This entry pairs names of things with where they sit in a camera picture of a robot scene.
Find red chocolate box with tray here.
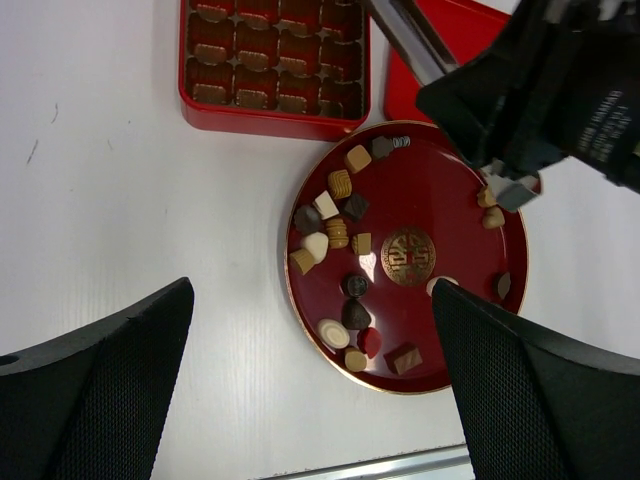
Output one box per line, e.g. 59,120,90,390
178,1,371,141

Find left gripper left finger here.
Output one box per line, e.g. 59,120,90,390
1,277,194,479

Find brown rectangular chocolate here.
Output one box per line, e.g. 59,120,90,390
384,343,423,376

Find white cube chocolate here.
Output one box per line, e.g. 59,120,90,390
313,190,339,220

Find aluminium rail with cable duct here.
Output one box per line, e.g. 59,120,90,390
274,444,475,479

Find small tan square chocolate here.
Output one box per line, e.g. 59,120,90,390
351,232,372,256

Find dark flower chocolate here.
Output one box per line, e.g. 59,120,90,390
370,136,395,161

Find tan flower chocolate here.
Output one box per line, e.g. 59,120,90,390
477,185,497,209

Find tan barrel chocolate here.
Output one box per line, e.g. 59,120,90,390
325,216,349,249

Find red chocolate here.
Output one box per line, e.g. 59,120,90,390
357,327,382,359

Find red box lid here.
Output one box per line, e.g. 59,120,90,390
376,1,510,122

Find white round swirl chocolate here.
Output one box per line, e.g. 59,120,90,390
317,318,350,350

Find dark round chocolate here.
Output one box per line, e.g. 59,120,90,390
341,273,369,299

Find tan wavy chocolate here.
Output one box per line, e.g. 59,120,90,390
327,169,352,200

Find round dark red plate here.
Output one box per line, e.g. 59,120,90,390
285,120,529,395

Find metal tongs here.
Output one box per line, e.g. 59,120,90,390
367,0,544,214

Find white oval swirl chocolate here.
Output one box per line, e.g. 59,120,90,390
426,276,459,297

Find dark cone chocolate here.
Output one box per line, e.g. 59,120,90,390
341,299,371,331

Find tan round chocolate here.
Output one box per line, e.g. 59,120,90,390
344,346,368,373

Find white dome chocolate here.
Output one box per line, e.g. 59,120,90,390
301,232,329,264

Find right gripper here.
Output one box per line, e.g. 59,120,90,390
416,1,639,191

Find grey flower chocolate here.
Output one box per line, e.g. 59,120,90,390
293,205,323,236

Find small metal spring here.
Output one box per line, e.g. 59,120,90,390
392,136,411,149

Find tan ridged chocolate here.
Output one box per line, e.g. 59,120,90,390
289,248,316,275

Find dark square chocolate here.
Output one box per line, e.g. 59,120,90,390
340,193,370,223

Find tan heart chocolate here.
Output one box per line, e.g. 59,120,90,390
482,206,505,230

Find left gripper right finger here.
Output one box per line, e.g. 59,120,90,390
432,280,639,479

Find brown leaf chocolate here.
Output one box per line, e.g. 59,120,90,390
495,272,512,300

